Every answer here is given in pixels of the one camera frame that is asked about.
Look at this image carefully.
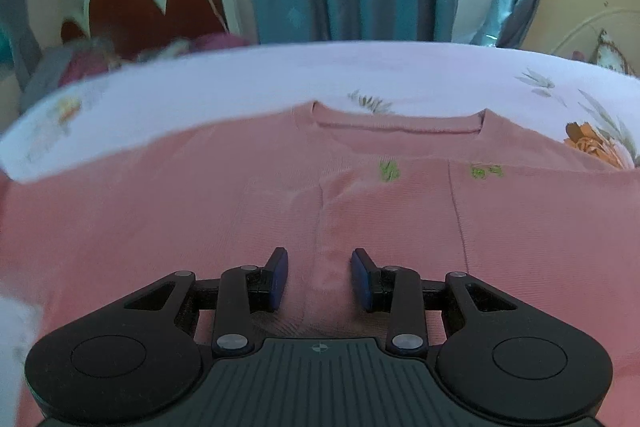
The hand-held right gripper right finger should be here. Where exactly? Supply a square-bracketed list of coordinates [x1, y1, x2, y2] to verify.
[350, 248, 521, 354]

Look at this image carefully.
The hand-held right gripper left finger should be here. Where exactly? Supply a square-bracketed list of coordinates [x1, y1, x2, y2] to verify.
[124, 247, 291, 357]

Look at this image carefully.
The pink shirt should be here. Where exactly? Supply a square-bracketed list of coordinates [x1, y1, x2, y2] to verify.
[0, 102, 640, 427]

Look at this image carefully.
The pile of mixed clothes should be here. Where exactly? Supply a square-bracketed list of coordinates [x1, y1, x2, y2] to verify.
[20, 34, 193, 110]

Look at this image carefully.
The floral bed sheet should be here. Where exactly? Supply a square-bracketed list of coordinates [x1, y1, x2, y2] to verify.
[0, 41, 640, 427]

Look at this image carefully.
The magenta pillow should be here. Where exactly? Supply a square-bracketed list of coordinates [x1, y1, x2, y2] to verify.
[189, 32, 252, 56]

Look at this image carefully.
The red heart-shaped headboard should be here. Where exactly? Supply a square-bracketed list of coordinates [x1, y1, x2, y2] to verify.
[60, 0, 246, 58]

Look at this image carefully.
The small white headboard ornament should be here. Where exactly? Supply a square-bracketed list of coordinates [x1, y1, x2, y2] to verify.
[594, 29, 630, 72]

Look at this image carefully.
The cream round headboard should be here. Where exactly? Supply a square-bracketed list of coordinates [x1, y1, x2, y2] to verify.
[520, 0, 640, 75]

